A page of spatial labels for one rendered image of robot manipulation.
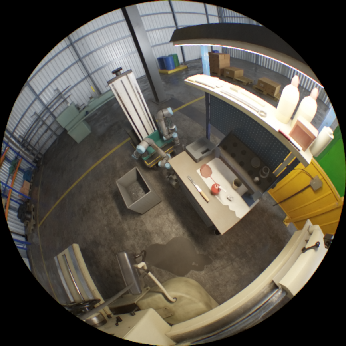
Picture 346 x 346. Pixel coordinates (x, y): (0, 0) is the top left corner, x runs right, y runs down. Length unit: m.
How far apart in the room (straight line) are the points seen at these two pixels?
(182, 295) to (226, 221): 1.03
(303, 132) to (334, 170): 2.70
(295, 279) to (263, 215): 1.62
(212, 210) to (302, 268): 0.86
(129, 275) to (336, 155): 3.36
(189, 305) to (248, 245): 1.24
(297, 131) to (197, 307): 1.76
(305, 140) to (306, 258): 0.69
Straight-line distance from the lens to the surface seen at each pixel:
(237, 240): 2.12
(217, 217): 1.08
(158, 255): 2.15
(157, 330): 1.18
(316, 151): 0.61
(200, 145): 1.29
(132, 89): 1.82
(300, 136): 0.56
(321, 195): 1.85
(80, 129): 5.29
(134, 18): 4.10
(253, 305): 1.07
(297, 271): 0.93
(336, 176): 3.30
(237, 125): 0.97
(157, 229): 2.12
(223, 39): 0.54
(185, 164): 1.25
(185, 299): 1.66
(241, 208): 1.14
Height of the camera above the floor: 2.01
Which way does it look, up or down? 60 degrees down
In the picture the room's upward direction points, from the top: 24 degrees counter-clockwise
